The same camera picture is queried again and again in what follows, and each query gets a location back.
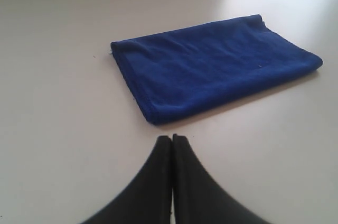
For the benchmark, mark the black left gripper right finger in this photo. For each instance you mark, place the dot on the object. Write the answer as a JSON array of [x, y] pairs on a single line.
[[197, 196]]

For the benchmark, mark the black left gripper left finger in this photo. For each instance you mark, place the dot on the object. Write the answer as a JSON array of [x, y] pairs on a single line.
[[148, 197]]

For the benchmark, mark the blue microfibre towel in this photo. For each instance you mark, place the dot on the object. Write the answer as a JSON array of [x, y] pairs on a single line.
[[178, 74]]

